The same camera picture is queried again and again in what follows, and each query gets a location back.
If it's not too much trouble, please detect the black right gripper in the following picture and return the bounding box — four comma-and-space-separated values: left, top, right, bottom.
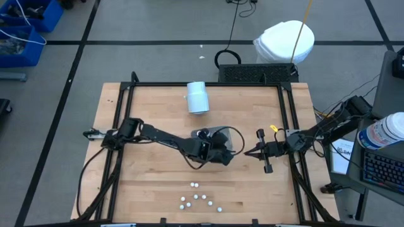
244, 128, 285, 174

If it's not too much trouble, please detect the grey plastic handled bin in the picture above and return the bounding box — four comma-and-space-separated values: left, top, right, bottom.
190, 125, 235, 152

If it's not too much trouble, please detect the black perforated computer case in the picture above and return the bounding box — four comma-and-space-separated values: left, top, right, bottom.
218, 63, 300, 84

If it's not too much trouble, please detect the dark desk caster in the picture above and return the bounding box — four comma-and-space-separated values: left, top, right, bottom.
320, 183, 343, 195

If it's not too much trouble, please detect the white printed paper sheet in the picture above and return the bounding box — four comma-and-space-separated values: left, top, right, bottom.
330, 138, 355, 175

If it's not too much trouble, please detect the dark grey operator desk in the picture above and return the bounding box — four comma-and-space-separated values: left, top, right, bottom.
328, 108, 404, 207

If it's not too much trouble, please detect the white bagged trash bin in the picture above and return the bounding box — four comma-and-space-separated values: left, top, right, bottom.
253, 20, 316, 66

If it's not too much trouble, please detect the white wipes canister blue label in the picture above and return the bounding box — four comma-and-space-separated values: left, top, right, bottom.
357, 112, 404, 150

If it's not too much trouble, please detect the black backlit keyboard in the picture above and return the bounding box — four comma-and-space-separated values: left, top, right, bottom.
362, 150, 404, 194

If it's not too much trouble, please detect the grey cart top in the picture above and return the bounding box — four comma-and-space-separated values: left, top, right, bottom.
371, 50, 404, 119

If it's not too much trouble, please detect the black electronic device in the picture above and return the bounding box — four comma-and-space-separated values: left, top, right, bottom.
392, 47, 404, 79

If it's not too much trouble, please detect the blue plastic storage bin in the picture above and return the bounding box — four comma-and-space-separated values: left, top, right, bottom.
0, 0, 64, 33
0, 25, 45, 68

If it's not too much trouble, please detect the grey metal bar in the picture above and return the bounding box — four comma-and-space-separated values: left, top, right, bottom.
0, 73, 28, 83

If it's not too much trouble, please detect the black aluminium rig frame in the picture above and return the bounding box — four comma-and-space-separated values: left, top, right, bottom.
71, 71, 342, 227

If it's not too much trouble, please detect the thick black looped cable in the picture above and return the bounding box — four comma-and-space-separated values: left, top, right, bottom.
214, 0, 242, 69

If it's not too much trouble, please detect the yellow hanging cable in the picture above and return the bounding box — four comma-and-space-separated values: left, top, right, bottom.
290, 0, 314, 64

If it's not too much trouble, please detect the thin black floor cable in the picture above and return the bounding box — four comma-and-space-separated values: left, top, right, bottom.
239, 2, 257, 18

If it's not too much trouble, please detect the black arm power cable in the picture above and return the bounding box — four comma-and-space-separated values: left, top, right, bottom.
76, 146, 107, 218

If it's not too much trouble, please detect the white cable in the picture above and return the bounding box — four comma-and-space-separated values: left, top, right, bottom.
0, 0, 47, 46

